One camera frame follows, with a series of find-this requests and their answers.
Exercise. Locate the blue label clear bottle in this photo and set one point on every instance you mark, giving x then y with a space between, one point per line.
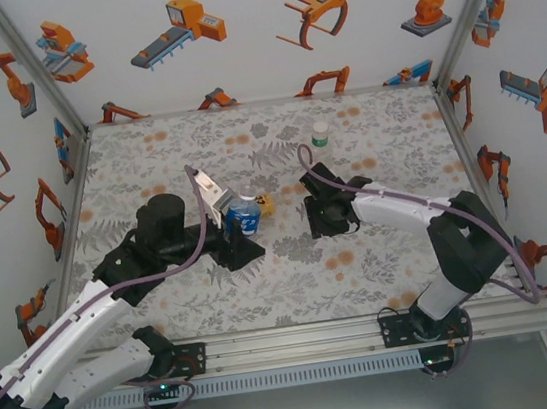
245 218

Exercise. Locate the green label clear bottle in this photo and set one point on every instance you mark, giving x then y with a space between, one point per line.
323 150

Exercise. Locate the white bottle cap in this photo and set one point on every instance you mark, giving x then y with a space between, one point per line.
320 128

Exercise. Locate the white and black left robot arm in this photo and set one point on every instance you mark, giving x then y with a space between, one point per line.
68 332

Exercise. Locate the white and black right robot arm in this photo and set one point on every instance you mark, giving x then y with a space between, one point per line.
405 207

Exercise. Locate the floral patterned table cover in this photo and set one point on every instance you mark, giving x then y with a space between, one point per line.
265 296

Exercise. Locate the small green-lit circuit board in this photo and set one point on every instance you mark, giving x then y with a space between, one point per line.
437 359
161 388

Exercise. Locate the aluminium side rail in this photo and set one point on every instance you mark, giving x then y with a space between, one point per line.
74 205
470 163

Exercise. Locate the aluminium table edge rail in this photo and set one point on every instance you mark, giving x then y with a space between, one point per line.
292 343

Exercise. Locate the aluminium frame post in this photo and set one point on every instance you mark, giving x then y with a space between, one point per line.
474 1
33 64

